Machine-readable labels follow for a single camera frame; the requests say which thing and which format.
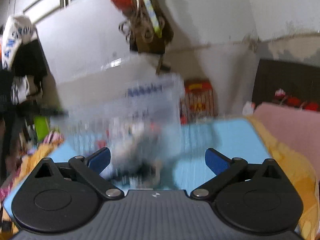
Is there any green paper bag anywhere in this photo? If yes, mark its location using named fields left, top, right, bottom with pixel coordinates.
left=34, top=116, right=50, bottom=141

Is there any light blue mat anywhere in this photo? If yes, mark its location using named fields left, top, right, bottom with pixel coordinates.
left=1, top=118, right=270, bottom=218

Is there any clear plastic lattice basket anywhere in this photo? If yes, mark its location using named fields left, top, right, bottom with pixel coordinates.
left=50, top=73, right=184, bottom=189

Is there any white black hanging jacket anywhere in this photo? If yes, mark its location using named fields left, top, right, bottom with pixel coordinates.
left=1, top=15, right=47, bottom=108

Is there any brown hanging bag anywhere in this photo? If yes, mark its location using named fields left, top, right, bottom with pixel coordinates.
left=118, top=0, right=174, bottom=75

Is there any pink pillow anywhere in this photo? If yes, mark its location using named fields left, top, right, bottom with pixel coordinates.
left=253, top=103, right=319, bottom=177

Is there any dark wooden headboard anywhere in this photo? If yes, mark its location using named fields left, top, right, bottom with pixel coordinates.
left=252, top=60, right=319, bottom=106

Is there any small white box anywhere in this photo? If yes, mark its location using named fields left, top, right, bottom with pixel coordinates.
left=242, top=101, right=255, bottom=116

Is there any yellow-green patterned lanyard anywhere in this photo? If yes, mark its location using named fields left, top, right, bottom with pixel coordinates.
left=134, top=0, right=162, bottom=38

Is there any orange floral blanket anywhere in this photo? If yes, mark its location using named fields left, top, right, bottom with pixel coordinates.
left=0, top=114, right=320, bottom=240

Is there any red plaid fabric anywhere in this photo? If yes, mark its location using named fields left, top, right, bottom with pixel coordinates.
left=272, top=89, right=319, bottom=112

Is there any red gift box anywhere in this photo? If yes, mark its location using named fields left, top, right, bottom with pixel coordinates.
left=180, top=79, right=215, bottom=125

